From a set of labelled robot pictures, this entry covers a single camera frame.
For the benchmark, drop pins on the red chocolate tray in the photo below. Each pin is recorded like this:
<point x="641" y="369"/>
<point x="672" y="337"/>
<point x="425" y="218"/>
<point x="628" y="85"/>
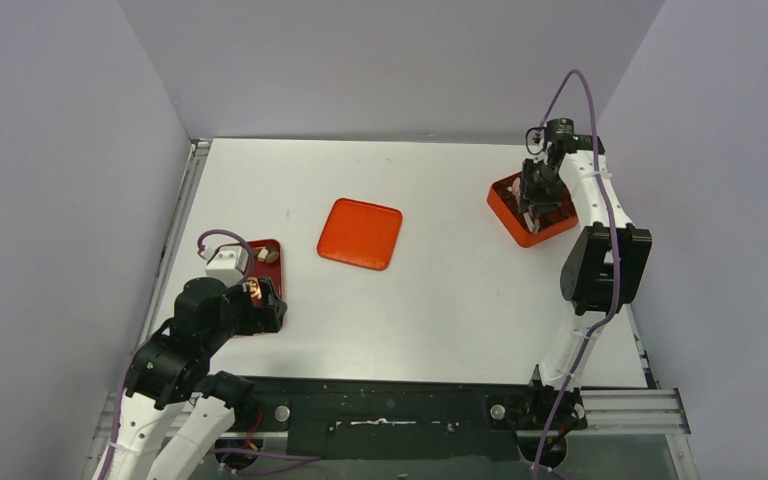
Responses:
<point x="267" y="263"/>

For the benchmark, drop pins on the orange box lid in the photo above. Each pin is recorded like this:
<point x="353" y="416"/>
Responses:
<point x="360" y="234"/>

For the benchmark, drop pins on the orange compartment chocolate box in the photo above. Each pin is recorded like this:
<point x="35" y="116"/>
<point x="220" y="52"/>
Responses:
<point x="504" y="203"/>

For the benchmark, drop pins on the aluminium table edge rail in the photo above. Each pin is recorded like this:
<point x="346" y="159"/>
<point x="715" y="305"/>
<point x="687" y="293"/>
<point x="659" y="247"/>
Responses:
<point x="198" y="152"/>

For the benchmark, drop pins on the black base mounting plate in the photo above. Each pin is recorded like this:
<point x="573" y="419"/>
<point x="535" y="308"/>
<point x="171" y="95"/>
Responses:
<point x="387" y="420"/>

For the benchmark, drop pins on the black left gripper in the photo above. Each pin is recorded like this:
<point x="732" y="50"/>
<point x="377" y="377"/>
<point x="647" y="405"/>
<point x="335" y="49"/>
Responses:
<point x="272" y="308"/>

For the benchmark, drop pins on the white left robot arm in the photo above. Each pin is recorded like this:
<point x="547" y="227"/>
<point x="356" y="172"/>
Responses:
<point x="171" y="408"/>

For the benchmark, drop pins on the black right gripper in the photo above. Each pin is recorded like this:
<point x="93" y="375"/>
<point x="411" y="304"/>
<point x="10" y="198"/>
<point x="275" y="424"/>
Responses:
<point x="537" y="192"/>

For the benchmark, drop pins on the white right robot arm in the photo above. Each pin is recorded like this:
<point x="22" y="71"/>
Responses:
<point x="565" y="174"/>

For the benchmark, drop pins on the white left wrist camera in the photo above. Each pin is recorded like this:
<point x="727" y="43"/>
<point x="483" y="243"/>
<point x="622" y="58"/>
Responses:
<point x="230" y="264"/>

